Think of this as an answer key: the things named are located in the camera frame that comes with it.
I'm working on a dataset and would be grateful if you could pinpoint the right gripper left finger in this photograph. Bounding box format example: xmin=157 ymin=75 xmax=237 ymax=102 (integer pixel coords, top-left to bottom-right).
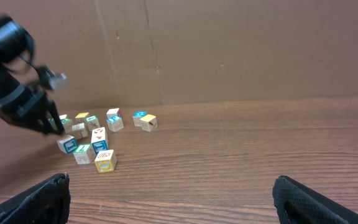
xmin=0 ymin=173 xmax=71 ymax=224

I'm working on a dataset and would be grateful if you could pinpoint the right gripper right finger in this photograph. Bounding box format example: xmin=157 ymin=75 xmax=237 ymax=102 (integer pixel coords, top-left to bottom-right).
xmin=272 ymin=175 xmax=358 ymax=224

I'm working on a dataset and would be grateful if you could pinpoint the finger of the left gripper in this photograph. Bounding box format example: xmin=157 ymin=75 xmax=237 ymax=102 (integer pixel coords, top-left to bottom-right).
xmin=47 ymin=100 xmax=65 ymax=135
xmin=40 ymin=114 xmax=53 ymax=134

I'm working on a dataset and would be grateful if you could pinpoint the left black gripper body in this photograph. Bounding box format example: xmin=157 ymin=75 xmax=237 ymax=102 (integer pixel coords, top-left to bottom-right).
xmin=0 ymin=88 xmax=49 ymax=131

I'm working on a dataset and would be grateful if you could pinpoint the white engraved block blue side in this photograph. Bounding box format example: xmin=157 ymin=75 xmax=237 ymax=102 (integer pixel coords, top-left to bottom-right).
xmin=57 ymin=135 xmax=78 ymax=154

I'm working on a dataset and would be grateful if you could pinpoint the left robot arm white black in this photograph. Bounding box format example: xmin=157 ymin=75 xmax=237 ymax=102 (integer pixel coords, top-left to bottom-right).
xmin=0 ymin=15 xmax=66 ymax=135

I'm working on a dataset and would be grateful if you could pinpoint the green letter R block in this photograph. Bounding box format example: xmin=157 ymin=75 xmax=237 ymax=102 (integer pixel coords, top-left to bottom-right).
xmin=60 ymin=118 xmax=73 ymax=133

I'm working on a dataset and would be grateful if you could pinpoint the yellow top block left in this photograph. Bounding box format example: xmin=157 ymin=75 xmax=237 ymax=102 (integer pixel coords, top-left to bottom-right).
xmin=75 ymin=112 xmax=90 ymax=124

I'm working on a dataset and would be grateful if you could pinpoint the green block number four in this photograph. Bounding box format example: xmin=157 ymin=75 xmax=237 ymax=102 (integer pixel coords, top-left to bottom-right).
xmin=86 ymin=115 xmax=101 ymax=131

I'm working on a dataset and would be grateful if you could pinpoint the green letter L block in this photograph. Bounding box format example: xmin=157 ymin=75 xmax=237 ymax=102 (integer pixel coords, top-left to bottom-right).
xmin=73 ymin=144 xmax=96 ymax=165

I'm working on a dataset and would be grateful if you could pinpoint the white block red picture upper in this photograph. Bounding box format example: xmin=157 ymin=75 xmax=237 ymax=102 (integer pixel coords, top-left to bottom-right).
xmin=92 ymin=127 xmax=106 ymax=136

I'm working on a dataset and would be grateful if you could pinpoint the white block red picture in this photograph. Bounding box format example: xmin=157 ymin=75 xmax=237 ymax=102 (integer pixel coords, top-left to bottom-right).
xmin=91 ymin=133 xmax=109 ymax=153
xmin=92 ymin=127 xmax=106 ymax=136

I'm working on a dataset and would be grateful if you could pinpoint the white block red picture lower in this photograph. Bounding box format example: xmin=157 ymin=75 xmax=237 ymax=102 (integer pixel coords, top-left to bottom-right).
xmin=91 ymin=133 xmax=109 ymax=153

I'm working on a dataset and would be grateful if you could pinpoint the white block top centre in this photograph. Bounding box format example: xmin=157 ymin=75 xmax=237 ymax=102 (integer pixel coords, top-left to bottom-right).
xmin=106 ymin=108 xmax=122 ymax=118

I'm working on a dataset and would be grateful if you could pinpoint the blue letter P block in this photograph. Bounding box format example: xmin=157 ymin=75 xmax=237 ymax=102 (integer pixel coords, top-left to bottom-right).
xmin=107 ymin=115 xmax=124 ymax=132

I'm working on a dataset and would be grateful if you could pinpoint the white block yellow side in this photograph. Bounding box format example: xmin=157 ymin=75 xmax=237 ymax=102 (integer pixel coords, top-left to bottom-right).
xmin=94 ymin=149 xmax=117 ymax=173

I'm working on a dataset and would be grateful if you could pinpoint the blue block top right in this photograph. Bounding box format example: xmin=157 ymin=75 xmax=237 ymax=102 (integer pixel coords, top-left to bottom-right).
xmin=132 ymin=111 xmax=147 ymax=127

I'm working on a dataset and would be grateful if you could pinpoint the yellow block far right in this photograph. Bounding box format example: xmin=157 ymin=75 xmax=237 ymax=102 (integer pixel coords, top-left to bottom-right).
xmin=140 ymin=114 xmax=158 ymax=132

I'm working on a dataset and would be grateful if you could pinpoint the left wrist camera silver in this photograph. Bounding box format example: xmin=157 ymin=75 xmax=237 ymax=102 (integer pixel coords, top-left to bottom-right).
xmin=36 ymin=66 xmax=67 ymax=91

